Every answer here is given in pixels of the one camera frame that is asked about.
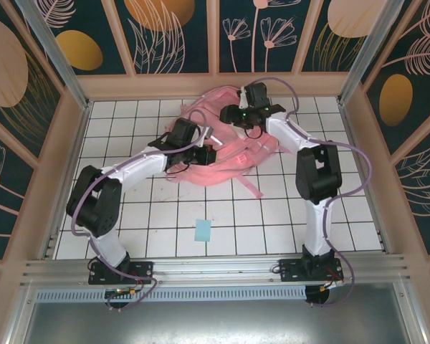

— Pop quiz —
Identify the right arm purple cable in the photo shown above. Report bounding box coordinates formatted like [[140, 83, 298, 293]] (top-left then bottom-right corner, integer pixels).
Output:
[[252, 77, 373, 309]]

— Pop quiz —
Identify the aluminium frame post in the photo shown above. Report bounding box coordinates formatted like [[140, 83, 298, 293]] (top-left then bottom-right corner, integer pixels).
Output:
[[338, 0, 409, 105], [14, 0, 90, 110]]

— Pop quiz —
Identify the aluminium mounting rail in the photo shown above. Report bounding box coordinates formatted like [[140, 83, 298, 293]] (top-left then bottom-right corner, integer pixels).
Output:
[[19, 254, 413, 287]]

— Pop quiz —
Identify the light blue notepad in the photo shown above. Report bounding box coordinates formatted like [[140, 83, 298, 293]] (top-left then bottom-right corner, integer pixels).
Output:
[[193, 219, 213, 243]]

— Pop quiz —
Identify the aluminium table side rail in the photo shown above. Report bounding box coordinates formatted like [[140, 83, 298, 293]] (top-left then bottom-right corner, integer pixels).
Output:
[[39, 102, 92, 259], [338, 102, 393, 256]]

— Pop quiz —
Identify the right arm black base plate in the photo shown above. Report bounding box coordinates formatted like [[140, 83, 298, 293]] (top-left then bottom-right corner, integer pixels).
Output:
[[278, 258, 345, 282]]

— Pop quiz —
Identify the pink backpack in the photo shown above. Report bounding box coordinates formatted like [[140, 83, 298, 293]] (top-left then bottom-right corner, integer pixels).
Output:
[[163, 85, 291, 199]]

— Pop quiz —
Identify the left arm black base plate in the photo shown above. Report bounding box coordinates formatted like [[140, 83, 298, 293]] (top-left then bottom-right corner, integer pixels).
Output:
[[88, 260, 155, 286]]

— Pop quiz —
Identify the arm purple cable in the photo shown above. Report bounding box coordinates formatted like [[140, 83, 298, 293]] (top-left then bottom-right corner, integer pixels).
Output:
[[252, 77, 373, 309], [70, 110, 211, 312]]

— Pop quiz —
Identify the slotted grey cable duct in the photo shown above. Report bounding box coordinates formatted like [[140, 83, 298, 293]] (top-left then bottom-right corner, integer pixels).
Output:
[[34, 286, 309, 302]]

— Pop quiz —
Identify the grey metal sheet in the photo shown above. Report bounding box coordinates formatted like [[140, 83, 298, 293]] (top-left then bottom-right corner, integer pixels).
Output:
[[6, 300, 427, 344]]

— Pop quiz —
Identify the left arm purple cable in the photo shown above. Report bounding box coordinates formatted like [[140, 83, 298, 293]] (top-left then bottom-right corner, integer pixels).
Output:
[[70, 110, 211, 312]]

